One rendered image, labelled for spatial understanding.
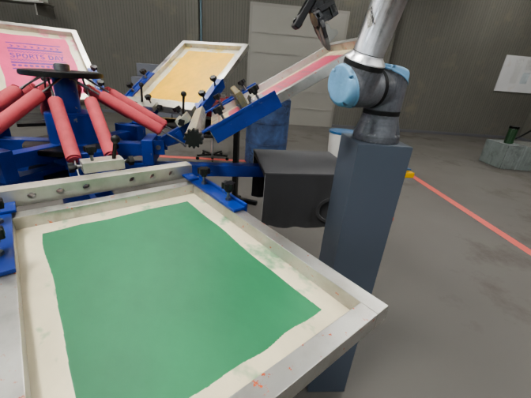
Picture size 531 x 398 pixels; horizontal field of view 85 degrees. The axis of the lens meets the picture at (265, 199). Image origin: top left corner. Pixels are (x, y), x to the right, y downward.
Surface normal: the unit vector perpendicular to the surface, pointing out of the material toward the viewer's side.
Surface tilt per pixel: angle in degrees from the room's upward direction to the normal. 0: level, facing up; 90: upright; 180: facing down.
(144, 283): 0
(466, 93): 90
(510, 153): 90
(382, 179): 90
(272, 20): 90
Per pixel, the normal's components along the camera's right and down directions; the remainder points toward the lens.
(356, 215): 0.06, 0.41
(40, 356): 0.07, -0.91
